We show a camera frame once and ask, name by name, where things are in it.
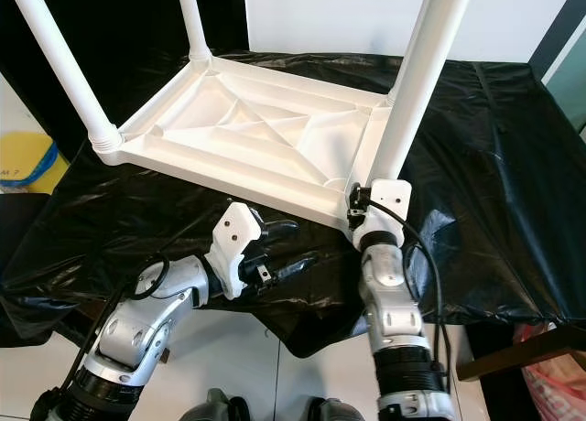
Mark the yellow and blue box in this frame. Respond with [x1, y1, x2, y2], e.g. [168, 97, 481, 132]
[0, 131, 70, 195]

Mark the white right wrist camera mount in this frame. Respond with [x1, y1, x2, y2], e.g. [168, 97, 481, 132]
[353, 178, 413, 250]

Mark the dark grey robot leg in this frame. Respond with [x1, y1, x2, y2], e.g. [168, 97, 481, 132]
[307, 398, 367, 421]
[179, 389, 253, 421]

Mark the black plastic table cover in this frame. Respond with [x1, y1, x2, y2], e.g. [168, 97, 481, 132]
[0, 50, 586, 358]

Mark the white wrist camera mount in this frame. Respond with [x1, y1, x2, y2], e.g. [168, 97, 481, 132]
[353, 178, 413, 250]
[209, 201, 266, 298]

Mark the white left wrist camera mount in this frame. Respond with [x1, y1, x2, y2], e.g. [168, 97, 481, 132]
[209, 201, 266, 298]

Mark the white plastic table leg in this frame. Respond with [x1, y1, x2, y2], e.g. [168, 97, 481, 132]
[385, 0, 440, 106]
[369, 0, 477, 186]
[7, 0, 125, 155]
[174, 0, 213, 65]

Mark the pink shopping bag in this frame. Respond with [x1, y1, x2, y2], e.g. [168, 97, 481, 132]
[513, 325, 586, 421]

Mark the white plastic table top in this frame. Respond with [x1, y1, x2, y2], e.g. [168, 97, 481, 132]
[90, 53, 399, 243]

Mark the black open tool bag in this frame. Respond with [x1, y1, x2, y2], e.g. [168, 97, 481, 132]
[0, 194, 47, 344]

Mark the dark grey robot left leg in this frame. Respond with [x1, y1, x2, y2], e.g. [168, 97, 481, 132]
[179, 389, 253, 421]

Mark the dark grey robot right leg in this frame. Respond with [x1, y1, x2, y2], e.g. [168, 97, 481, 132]
[307, 398, 367, 421]

